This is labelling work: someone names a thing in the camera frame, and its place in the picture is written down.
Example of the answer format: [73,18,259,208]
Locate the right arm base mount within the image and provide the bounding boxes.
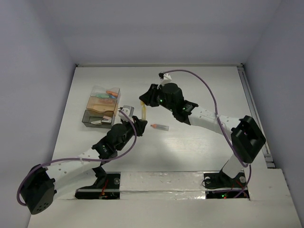
[201,172,249,199]

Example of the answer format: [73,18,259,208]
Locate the orange highlighter pen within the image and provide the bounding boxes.
[106,90,118,97]

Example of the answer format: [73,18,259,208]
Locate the clear plastic container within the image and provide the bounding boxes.
[90,85,121,100]

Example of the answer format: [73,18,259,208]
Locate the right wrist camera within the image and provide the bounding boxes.
[159,72,172,86]

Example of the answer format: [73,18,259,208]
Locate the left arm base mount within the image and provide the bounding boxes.
[75,173,121,200]

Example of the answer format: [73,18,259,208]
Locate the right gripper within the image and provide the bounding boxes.
[140,83,175,112]

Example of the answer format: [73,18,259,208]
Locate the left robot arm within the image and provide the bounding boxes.
[16,116,148,215]

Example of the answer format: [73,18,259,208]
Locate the pink highlighter pen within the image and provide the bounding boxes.
[100,99,117,104]

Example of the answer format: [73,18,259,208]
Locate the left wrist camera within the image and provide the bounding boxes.
[118,105,134,121]

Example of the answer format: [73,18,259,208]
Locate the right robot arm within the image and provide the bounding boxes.
[139,83,266,186]

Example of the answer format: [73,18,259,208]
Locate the yellow highlighter pen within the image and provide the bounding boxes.
[140,101,146,120]

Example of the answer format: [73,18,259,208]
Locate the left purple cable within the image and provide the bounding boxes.
[17,108,138,206]

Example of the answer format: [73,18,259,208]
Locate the dark grey plastic container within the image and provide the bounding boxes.
[82,109,115,129]

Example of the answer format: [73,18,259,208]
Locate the silver foil strip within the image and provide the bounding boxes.
[119,171,206,200]

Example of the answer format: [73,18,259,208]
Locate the orange plastic container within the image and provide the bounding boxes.
[86,96,118,113]

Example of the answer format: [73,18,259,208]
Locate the green highlighter pen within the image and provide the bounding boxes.
[96,94,111,99]

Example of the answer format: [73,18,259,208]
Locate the short pencil in tube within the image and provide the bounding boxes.
[151,124,169,131]

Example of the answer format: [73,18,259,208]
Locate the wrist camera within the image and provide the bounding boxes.
[159,72,172,86]
[118,105,134,121]

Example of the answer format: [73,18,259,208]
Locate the small boxed eraser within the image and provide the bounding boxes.
[102,115,112,123]

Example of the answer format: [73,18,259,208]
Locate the white eraser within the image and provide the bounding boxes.
[90,120,102,125]

